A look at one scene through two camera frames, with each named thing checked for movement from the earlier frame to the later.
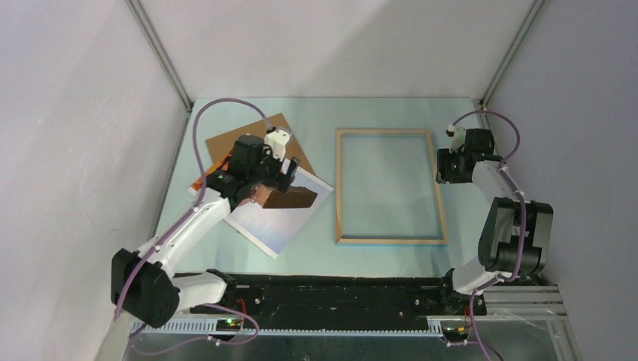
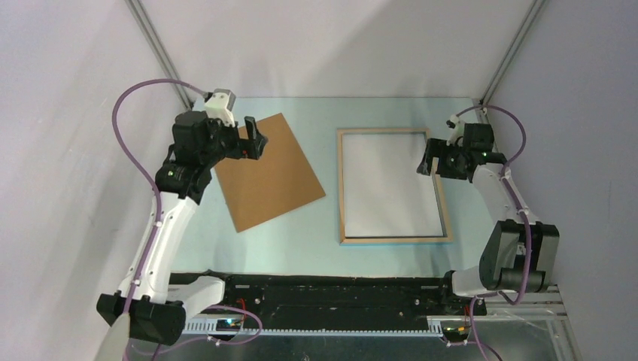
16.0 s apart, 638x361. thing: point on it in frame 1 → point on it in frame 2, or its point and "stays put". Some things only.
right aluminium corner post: [511, 52] stays put
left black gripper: [278, 180] → [251, 147]
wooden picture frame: [339, 239] stays put
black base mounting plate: [259, 298] stays put
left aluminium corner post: [160, 52] stays put
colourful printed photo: [270, 216] → [384, 195]
